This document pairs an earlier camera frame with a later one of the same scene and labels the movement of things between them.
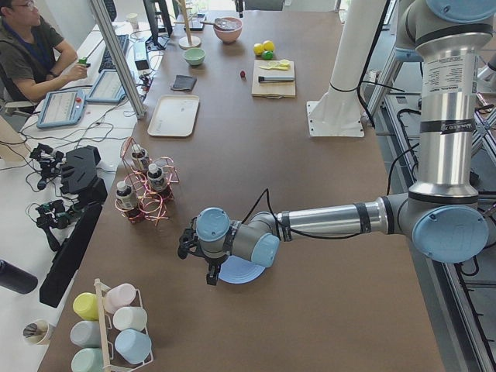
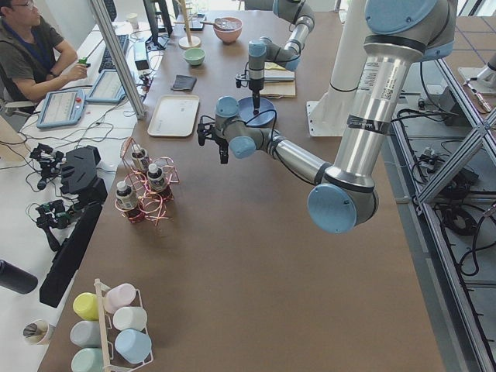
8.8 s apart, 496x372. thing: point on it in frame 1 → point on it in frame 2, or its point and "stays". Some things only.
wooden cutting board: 273,79 stays
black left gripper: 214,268 → 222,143
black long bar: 68,256 stays
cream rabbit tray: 173,115 stays
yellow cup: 87,305 stays
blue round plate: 239,270 → 266,111
